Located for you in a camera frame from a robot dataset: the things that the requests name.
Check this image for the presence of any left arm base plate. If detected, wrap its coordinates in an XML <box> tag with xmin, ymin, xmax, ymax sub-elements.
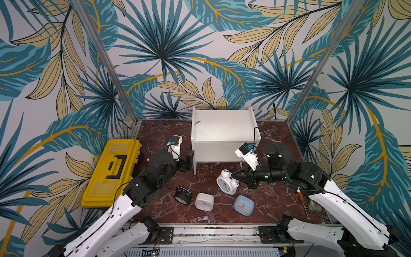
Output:
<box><xmin>142</xmin><ymin>227</ymin><xmax>174</xmax><ymax>245</ymax></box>

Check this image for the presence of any white chrome twin-bell alarm clock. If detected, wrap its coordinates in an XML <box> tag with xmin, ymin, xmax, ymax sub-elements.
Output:
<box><xmin>216</xmin><ymin>169</ymin><xmax>240</xmax><ymax>195</ymax></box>

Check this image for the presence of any aluminium frame post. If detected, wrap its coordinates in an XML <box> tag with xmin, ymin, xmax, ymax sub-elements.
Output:
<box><xmin>286</xmin><ymin>0</ymin><xmax>365</xmax><ymax>125</ymax></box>
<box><xmin>72</xmin><ymin>0</ymin><xmax>138</xmax><ymax>124</ymax></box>

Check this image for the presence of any yellow plastic toolbox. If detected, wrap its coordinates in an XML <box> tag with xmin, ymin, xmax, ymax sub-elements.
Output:
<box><xmin>81</xmin><ymin>139</ymin><xmax>142</xmax><ymax>208</ymax></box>

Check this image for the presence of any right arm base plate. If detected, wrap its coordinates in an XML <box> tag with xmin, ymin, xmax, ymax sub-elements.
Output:
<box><xmin>256</xmin><ymin>226</ymin><xmax>304</xmax><ymax>245</ymax></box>

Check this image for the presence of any white two-tier shelf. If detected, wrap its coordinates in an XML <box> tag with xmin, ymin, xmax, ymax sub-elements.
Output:
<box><xmin>191</xmin><ymin>107</ymin><xmax>261</xmax><ymax>175</ymax></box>

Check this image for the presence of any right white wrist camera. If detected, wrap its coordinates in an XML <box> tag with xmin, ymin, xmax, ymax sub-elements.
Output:
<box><xmin>235</xmin><ymin>142</ymin><xmax>259</xmax><ymax>171</ymax></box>

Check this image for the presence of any right aluminium frame post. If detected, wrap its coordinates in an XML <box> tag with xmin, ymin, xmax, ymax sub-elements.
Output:
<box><xmin>286</xmin><ymin>0</ymin><xmax>365</xmax><ymax>125</ymax></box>

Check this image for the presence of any light blue square alarm clock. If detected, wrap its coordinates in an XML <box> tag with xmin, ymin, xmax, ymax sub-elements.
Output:
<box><xmin>233</xmin><ymin>196</ymin><xmax>255</xmax><ymax>216</ymax></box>

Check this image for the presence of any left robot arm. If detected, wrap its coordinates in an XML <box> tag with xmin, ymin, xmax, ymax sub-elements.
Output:
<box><xmin>48</xmin><ymin>150</ymin><xmax>194</xmax><ymax>257</ymax></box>

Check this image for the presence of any black twin-bell alarm clock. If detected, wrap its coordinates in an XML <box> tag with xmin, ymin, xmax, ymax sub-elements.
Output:
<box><xmin>174</xmin><ymin>187</ymin><xmax>193</xmax><ymax>205</ymax></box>

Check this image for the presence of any white square alarm clock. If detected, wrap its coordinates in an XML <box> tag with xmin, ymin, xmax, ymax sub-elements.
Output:
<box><xmin>195</xmin><ymin>193</ymin><xmax>214</xmax><ymax>212</ymax></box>

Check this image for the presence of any left aluminium frame post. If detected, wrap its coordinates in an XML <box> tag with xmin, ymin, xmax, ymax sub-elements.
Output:
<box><xmin>72</xmin><ymin>0</ymin><xmax>138</xmax><ymax>124</ymax></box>

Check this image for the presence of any aluminium mounting rail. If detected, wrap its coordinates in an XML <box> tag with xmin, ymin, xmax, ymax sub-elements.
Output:
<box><xmin>121</xmin><ymin>223</ymin><xmax>347</xmax><ymax>257</ymax></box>

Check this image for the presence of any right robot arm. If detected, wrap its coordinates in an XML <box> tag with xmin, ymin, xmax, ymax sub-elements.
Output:
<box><xmin>232</xmin><ymin>142</ymin><xmax>400</xmax><ymax>257</ymax></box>

